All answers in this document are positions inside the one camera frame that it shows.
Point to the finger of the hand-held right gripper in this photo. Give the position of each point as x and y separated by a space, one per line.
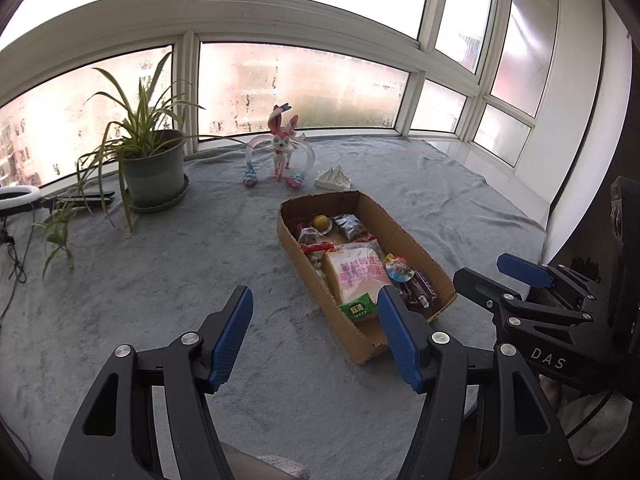
522 267
480 285

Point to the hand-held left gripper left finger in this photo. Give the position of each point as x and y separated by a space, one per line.
230 340

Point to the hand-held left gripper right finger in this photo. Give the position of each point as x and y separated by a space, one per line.
400 340

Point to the brown cardboard box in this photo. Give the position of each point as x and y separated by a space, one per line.
367 347

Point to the brown chocolate bar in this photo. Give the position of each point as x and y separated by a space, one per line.
425 284
416 305

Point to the green candy packet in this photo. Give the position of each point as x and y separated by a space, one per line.
357 308

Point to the colourful jelly pouch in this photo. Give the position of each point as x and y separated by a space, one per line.
398 269

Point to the sliced bread packet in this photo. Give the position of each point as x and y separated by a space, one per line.
355 275

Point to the clear red dried fruit packet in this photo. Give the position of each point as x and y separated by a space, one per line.
350 225
312 240

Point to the yellow round candy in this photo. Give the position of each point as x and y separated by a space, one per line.
320 221

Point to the green pot saucer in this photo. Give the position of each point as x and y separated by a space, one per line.
170 202

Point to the white mountain ornament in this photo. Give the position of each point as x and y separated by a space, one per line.
334 180

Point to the green plant pot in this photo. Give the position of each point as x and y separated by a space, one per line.
155 170

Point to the pink white toy figurine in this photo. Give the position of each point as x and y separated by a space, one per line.
280 145

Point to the small spider plant offshoot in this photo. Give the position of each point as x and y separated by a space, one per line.
57 230

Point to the spider plant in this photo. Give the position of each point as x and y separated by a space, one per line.
135 130

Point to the white window frame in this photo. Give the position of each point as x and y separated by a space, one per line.
190 85

